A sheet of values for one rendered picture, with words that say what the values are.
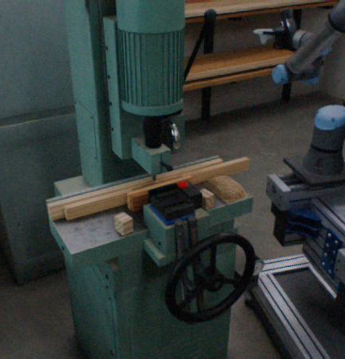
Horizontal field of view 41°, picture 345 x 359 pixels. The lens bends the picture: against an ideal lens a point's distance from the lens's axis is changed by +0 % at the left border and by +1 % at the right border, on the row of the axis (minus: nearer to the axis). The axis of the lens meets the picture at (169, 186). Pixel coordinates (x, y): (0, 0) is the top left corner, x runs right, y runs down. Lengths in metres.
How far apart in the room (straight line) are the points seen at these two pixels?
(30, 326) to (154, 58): 1.53
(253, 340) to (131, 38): 1.50
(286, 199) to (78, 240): 0.86
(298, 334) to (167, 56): 1.24
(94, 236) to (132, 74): 0.45
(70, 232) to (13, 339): 1.09
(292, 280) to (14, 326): 1.32
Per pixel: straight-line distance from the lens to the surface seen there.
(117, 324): 1.49
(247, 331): 2.28
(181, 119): 1.60
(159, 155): 1.36
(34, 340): 2.31
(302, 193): 1.84
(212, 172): 1.55
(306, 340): 1.99
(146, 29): 1.20
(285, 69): 1.93
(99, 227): 1.34
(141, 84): 1.24
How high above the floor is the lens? 1.67
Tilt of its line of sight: 30 degrees down
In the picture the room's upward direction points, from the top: straight up
